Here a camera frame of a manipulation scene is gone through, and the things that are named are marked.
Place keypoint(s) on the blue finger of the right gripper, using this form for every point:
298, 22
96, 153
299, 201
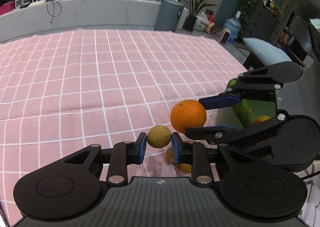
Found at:
222, 100

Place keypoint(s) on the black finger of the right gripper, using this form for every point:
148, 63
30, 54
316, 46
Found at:
208, 133

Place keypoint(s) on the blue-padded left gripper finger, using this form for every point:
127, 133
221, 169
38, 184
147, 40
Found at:
120, 156

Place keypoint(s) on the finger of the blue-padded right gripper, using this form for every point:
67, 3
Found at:
194, 154

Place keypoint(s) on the orange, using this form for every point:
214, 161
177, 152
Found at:
185, 168
261, 119
187, 114

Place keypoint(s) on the brown longan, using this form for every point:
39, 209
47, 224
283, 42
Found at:
169, 156
159, 136

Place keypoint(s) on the green cucumber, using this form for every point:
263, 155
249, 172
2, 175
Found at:
243, 112

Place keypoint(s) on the green yellow pear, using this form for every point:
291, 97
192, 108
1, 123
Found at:
232, 82

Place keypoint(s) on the green colander bowl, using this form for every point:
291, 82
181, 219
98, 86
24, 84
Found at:
226, 116

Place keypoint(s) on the light blue seat cushion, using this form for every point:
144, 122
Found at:
267, 53

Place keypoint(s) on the blue water jug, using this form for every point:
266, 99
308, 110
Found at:
233, 24

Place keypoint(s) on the white plastic shopping bag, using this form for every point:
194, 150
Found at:
201, 22

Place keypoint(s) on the pink checkered tablecloth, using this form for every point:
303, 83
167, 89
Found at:
61, 92

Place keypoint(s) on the dark cabinet with plants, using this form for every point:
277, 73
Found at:
258, 18

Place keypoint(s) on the black wooden chair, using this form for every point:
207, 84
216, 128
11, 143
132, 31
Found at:
297, 46

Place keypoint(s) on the tall leaf potted plant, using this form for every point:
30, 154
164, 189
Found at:
195, 6

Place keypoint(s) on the grey pedal trash bin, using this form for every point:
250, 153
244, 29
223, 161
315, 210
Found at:
169, 15

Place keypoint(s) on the white marble tv console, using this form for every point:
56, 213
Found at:
64, 14

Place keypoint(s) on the pink tissue box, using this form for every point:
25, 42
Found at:
7, 7

